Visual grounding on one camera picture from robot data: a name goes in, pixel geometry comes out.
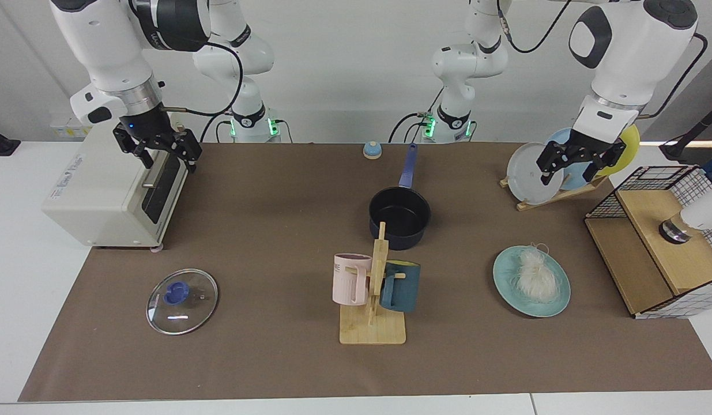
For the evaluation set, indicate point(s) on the white vermicelli bundle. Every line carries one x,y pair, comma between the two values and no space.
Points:
534,276

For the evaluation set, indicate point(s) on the glass lid with blue knob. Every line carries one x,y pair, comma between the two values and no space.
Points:
176,293

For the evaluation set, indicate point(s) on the light blue plate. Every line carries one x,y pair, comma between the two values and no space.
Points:
575,176

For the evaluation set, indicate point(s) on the grey plate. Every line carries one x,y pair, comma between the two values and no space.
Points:
523,173

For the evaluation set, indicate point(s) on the wooden plate rack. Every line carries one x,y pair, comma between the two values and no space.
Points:
557,199

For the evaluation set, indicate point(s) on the yellow plate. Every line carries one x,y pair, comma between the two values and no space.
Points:
629,144

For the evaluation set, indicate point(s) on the teal plate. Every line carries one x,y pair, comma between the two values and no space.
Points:
505,282

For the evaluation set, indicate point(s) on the pale toaster oven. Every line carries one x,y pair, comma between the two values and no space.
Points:
102,184

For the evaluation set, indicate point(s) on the white power strip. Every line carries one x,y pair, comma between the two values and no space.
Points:
67,131

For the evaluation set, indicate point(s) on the small blue round thing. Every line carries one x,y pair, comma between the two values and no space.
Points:
372,151

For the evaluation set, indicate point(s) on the dark teal cup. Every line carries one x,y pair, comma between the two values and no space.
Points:
405,288

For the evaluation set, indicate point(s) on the brown table cloth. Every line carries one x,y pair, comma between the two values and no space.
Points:
246,346

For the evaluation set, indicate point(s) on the pink cup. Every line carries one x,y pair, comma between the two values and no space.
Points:
347,285

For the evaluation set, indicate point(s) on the wooden cup stand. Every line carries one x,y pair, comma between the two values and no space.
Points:
372,331

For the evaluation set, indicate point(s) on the black mount block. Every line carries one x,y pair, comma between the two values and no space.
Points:
4,147

